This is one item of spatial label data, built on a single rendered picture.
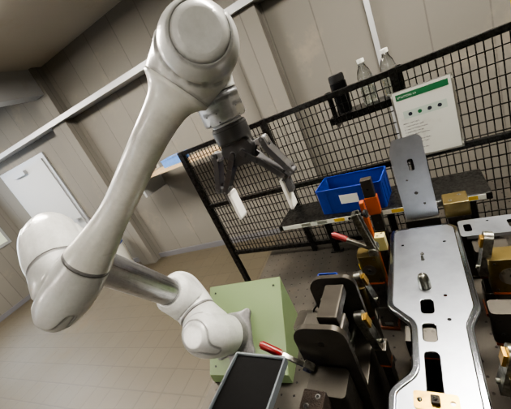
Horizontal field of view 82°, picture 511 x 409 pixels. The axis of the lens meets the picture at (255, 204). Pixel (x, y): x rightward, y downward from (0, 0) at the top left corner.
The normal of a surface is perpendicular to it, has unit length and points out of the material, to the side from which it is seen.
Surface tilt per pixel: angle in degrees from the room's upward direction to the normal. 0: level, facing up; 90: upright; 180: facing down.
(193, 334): 47
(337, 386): 0
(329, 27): 90
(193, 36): 85
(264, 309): 42
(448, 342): 0
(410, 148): 90
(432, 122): 90
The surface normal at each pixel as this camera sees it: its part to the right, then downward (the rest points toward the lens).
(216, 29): 0.18, 0.17
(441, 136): -0.39, 0.48
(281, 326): -0.48, -0.33
